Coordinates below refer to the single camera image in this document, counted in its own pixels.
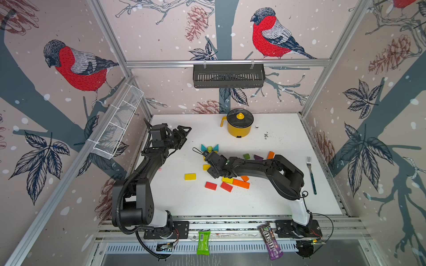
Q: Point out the black wire shelf basket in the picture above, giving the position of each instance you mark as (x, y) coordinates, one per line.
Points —
(229, 76)

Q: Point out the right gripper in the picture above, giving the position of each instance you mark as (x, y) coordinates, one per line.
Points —
(212, 172)

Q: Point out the red square block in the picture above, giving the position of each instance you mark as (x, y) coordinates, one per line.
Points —
(211, 186)

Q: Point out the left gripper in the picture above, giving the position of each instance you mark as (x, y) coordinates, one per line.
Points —
(180, 128)

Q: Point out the fork with teal handle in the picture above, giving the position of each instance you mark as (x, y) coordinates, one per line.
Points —
(309, 165)

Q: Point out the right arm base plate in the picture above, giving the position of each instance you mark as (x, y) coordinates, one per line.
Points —
(290, 229)

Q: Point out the green snack packet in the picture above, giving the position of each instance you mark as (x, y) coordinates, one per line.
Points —
(203, 243)

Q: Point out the yellow pot with lid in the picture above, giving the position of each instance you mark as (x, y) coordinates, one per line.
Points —
(239, 122)

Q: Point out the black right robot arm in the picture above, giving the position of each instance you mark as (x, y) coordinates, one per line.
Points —
(287, 180)

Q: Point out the small yellow block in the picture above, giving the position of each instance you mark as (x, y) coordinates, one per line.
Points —
(228, 180)

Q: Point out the orange slanted block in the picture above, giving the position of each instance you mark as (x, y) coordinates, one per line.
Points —
(241, 184)

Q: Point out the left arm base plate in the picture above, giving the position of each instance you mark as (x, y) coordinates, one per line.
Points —
(178, 230)

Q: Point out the purple m&m candy packet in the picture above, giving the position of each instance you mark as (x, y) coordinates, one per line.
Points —
(271, 243)

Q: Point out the orange block far right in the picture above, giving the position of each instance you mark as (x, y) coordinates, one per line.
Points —
(270, 155)

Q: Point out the purple triangle block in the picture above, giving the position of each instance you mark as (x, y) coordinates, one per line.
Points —
(258, 157)

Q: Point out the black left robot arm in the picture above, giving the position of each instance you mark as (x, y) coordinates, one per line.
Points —
(132, 199)

